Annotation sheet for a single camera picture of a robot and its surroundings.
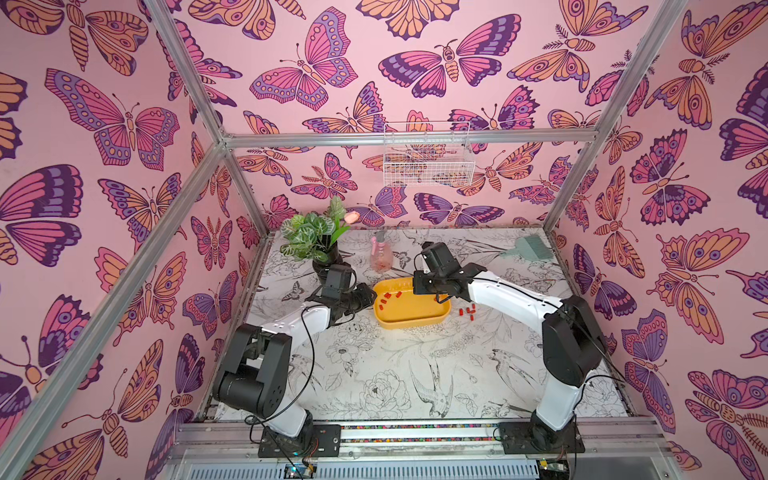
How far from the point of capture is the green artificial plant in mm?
848

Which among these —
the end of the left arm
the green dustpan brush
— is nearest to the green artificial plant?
the end of the left arm

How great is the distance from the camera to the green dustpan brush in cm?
113

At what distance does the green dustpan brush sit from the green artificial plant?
2.13 ft

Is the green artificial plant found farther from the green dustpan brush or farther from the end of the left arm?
the green dustpan brush
